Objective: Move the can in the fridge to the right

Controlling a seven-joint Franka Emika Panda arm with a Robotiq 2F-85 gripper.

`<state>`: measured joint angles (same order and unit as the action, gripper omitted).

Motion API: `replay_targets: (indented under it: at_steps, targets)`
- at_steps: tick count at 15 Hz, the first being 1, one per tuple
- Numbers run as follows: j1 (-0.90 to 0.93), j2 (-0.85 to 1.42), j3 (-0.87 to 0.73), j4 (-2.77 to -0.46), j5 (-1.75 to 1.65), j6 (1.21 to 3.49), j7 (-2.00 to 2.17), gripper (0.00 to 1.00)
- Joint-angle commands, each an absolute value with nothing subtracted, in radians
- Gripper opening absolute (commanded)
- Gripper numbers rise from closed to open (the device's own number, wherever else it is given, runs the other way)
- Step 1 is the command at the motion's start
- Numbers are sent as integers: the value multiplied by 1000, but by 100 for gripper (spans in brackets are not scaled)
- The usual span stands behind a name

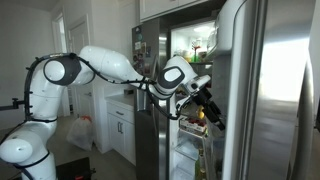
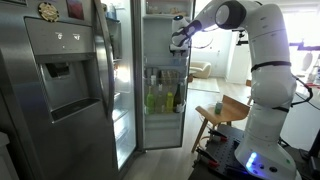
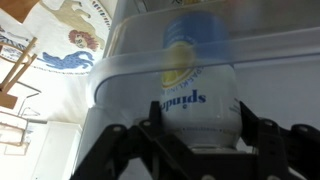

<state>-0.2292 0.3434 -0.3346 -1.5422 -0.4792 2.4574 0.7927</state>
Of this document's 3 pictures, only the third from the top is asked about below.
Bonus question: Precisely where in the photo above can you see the white cupboard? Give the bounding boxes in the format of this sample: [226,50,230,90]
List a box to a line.
[31,120,84,180]

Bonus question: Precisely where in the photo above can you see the animal print rug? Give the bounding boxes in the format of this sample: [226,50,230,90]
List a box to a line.
[0,0,118,76]

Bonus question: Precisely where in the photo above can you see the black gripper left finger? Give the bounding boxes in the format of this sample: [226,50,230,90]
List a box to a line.
[69,99,221,180]

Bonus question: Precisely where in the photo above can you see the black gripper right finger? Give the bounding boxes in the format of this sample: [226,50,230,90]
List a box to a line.
[239,101,320,180]

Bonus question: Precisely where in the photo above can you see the white wire rack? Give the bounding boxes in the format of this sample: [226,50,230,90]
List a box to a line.
[16,80,43,118]

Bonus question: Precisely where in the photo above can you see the white blue Spindrift can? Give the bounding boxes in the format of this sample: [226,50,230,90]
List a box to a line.
[159,11,244,151]

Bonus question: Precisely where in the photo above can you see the clear plastic door bin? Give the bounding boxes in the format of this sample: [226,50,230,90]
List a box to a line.
[85,0,320,111]

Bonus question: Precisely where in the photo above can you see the wooden folding stand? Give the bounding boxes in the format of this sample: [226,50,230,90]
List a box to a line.
[0,36,39,110]

